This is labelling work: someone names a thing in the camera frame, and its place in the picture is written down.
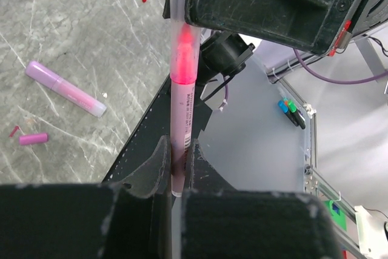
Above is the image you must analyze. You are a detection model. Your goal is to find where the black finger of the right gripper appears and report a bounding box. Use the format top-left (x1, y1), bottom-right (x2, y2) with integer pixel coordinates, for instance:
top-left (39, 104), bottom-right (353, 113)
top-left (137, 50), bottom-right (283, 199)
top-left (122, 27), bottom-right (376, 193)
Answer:
top-left (162, 0), bottom-right (372, 57)

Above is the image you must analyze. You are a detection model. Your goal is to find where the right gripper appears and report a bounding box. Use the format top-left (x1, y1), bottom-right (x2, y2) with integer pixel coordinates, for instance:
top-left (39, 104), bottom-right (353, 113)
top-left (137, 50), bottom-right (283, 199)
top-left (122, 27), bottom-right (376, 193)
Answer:
top-left (328, 0), bottom-right (387, 56)

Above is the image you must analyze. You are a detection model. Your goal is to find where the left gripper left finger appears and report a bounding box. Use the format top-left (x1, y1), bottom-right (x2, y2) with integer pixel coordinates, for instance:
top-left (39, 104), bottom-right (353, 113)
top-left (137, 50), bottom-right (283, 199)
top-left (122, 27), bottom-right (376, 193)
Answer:
top-left (99, 135), bottom-right (172, 197)

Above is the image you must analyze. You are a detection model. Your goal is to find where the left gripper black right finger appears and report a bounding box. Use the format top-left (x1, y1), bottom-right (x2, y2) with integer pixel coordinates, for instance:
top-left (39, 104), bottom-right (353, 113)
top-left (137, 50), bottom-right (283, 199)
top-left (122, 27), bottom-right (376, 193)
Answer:
top-left (184, 139), bottom-right (236, 194)

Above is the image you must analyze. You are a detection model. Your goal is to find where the slim pink highlighter pen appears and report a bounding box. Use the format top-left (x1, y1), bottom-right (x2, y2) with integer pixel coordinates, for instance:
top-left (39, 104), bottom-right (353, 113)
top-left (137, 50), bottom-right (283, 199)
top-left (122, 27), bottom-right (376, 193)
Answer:
top-left (170, 82), bottom-right (195, 197)

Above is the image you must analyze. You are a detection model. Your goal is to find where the thick pink marker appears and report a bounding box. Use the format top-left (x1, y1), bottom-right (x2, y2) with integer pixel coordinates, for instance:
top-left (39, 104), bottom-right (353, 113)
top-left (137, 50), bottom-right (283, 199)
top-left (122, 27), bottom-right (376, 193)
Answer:
top-left (25, 61), bottom-right (107, 118)

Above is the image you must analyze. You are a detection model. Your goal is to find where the translucent highlighter cap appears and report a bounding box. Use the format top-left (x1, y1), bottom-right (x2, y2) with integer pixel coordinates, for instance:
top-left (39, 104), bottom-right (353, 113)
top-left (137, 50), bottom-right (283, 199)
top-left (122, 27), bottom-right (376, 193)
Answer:
top-left (170, 0), bottom-right (201, 85)

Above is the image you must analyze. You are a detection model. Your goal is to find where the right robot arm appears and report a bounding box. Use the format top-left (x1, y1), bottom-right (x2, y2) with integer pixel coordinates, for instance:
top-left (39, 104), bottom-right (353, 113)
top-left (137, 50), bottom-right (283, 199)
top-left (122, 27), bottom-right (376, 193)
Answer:
top-left (184, 0), bottom-right (387, 85)

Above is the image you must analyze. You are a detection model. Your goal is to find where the bundle of coloured markers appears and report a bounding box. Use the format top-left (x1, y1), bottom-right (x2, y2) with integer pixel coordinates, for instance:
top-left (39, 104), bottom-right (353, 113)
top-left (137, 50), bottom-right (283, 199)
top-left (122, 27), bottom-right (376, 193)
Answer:
top-left (277, 98), bottom-right (306, 130)

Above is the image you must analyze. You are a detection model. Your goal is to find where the small purple cap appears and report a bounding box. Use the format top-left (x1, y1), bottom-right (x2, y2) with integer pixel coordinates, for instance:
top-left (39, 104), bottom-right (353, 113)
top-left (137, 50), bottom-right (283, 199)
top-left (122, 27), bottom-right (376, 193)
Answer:
top-left (19, 133), bottom-right (49, 146)

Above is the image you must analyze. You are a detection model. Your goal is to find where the tiny red plastic piece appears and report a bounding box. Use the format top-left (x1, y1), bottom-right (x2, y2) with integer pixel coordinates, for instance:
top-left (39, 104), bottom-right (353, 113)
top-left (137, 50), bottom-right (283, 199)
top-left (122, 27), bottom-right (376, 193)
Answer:
top-left (9, 126), bottom-right (19, 137)

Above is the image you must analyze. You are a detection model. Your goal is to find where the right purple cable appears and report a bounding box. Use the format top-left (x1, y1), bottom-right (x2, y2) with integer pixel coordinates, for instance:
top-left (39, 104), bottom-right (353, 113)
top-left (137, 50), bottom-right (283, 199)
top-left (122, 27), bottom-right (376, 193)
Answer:
top-left (218, 48), bottom-right (388, 113)

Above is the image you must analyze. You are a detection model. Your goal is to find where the green printed bracket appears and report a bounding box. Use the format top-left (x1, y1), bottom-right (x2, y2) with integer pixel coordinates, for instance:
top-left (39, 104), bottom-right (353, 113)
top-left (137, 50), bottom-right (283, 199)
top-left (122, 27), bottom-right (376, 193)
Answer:
top-left (324, 200), bottom-right (347, 231)

